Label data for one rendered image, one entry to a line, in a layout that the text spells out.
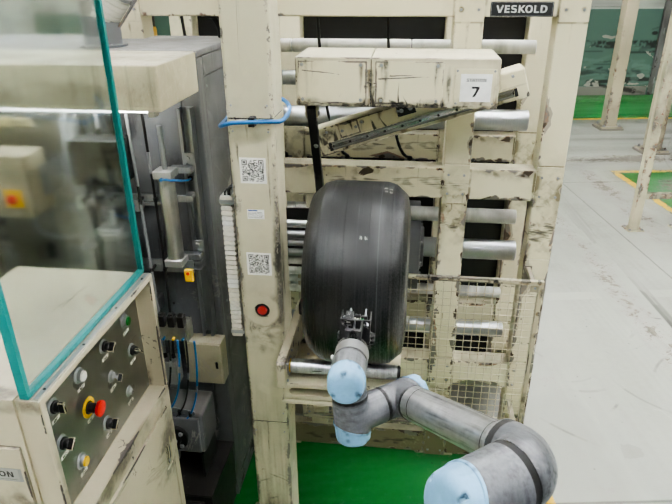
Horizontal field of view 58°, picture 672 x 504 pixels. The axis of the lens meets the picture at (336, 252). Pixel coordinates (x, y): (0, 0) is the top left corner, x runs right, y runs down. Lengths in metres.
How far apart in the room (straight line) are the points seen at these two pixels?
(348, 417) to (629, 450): 2.13
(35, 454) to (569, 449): 2.36
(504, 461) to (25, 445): 0.93
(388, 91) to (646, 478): 2.07
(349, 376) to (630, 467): 2.11
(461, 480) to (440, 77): 1.23
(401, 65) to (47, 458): 1.35
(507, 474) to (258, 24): 1.18
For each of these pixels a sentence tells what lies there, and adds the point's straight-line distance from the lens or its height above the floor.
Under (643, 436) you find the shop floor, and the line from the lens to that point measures 3.33.
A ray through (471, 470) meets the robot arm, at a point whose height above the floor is 1.35.
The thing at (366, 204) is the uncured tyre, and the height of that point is 1.43.
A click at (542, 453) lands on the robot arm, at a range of 1.03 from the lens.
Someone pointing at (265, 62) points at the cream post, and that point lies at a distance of 1.64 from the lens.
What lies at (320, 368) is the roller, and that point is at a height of 0.91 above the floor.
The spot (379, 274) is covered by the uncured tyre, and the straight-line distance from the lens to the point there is 1.59.
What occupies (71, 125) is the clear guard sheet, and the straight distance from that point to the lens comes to 1.42.
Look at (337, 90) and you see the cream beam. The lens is 1.88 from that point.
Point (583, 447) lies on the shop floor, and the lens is 3.16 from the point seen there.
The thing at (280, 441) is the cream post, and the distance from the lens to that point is 2.20.
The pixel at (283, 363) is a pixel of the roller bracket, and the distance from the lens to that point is 1.85.
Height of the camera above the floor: 2.02
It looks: 25 degrees down
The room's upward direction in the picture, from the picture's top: straight up
